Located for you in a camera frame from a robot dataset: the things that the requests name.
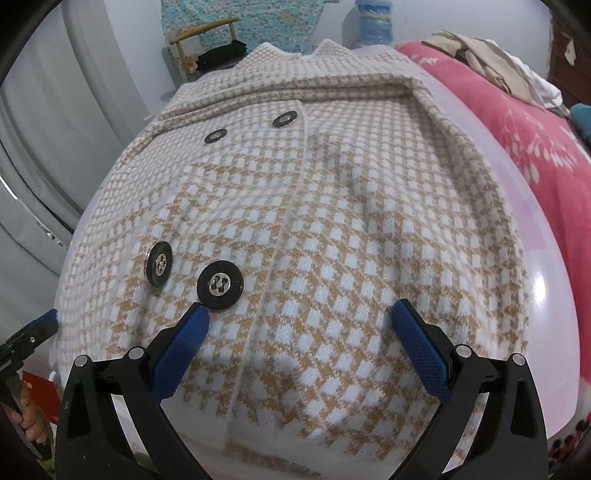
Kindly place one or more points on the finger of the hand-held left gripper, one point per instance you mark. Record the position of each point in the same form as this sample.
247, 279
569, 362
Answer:
39, 325

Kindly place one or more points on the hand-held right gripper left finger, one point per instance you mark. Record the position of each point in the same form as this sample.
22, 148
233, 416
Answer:
182, 355

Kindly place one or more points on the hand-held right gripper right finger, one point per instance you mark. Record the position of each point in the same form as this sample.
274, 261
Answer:
420, 350

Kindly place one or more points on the beige white houndstooth coat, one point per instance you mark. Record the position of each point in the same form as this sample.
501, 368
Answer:
323, 230

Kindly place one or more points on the beige clothes pile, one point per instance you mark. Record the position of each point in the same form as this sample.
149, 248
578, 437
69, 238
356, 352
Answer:
475, 55

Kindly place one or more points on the person's left hand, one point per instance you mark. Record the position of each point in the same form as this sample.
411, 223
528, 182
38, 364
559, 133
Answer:
30, 427

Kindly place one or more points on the red box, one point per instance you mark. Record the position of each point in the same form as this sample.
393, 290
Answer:
37, 382

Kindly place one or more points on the printed bed sheet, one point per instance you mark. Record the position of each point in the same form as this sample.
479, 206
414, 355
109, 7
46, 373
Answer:
570, 443

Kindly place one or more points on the white curtain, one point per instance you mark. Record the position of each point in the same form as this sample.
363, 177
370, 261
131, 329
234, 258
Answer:
69, 115

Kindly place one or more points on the pink floral blanket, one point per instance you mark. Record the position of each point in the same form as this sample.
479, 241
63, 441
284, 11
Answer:
531, 138

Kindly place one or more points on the white cloth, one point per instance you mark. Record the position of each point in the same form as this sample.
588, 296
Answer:
540, 87

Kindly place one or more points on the brown wooden door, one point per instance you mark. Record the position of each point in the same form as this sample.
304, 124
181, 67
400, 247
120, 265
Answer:
577, 83

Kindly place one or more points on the wooden chair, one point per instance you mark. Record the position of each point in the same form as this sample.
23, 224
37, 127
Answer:
184, 39

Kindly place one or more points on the blue water bottle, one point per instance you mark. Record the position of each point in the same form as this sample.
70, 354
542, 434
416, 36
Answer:
374, 23

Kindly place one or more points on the pale door hanging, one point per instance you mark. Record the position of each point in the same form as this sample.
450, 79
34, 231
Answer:
570, 50

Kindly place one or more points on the teal floral wall cloth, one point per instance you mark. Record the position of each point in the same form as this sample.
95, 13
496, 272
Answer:
258, 21

